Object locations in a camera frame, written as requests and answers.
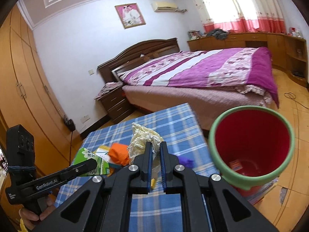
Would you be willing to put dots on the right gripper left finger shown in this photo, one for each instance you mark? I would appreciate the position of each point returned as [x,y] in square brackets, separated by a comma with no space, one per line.
[142,183]

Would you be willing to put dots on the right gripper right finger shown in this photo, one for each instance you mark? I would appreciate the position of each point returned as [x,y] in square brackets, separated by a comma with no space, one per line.
[170,183]

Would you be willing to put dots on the purple plastic bag roll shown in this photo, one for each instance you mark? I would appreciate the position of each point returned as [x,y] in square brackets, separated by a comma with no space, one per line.
[188,163]

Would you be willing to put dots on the orange cloth ball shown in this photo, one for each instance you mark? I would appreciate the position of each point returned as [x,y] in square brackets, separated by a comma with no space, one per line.
[118,154]

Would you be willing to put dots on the green mosquito coil box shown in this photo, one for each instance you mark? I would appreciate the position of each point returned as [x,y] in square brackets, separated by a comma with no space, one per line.
[94,164]

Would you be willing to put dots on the white paper wad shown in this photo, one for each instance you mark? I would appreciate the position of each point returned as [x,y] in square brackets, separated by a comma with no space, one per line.
[142,135]

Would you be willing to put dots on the white teal medicine box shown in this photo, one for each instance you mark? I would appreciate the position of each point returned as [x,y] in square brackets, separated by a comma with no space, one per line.
[102,152]

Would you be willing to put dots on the person's left hand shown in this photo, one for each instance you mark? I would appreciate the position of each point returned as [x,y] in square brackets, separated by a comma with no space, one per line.
[29,217]

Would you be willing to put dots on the dark wooden nightstand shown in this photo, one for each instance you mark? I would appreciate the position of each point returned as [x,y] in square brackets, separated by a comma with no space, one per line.
[114,101]

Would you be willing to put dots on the red bin with green rim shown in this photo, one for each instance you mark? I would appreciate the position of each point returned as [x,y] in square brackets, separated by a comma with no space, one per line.
[251,146]

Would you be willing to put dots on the wooden wardrobe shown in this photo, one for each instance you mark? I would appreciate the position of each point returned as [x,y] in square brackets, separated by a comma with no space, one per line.
[28,100]

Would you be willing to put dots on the bed with purple quilt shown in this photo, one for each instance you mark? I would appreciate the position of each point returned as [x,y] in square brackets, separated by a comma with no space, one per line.
[211,82]

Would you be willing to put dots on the dark wooden headboard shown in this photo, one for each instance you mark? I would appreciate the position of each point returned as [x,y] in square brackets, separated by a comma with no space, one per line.
[134,52]

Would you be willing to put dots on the grey clothes pile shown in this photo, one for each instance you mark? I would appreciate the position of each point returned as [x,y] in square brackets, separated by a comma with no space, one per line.
[218,33]

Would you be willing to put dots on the framed wedding photo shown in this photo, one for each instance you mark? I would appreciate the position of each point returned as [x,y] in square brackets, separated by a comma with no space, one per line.
[130,15]

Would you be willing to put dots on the long wooden cabinet desk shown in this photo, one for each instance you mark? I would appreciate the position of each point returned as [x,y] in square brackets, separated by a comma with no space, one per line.
[289,54]

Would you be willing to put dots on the red and white curtains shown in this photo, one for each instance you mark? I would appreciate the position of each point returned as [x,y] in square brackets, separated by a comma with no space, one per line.
[238,16]

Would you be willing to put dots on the black charger on wall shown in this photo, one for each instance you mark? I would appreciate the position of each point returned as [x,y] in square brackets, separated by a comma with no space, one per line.
[69,123]

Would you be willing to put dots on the white wall air conditioner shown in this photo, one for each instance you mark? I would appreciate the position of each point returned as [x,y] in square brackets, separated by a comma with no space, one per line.
[167,7]

